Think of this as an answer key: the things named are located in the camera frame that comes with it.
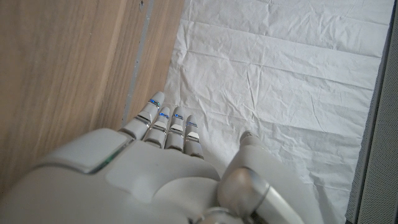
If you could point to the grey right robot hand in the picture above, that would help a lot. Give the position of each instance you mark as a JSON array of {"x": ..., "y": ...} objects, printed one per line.
[{"x": 124, "y": 186}]

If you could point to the white backdrop cloth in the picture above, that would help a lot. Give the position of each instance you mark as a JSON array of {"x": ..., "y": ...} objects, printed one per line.
[{"x": 280, "y": 77}]

